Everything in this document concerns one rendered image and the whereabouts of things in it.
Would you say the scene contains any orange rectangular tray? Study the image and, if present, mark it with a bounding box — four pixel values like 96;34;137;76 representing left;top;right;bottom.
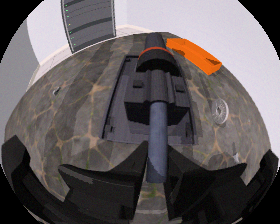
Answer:
165;39;222;75

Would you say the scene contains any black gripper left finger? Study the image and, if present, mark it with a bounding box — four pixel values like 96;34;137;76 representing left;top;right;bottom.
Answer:
58;140;148;222

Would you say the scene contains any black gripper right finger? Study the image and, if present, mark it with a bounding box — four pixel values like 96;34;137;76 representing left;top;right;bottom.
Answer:
163;144;246;222

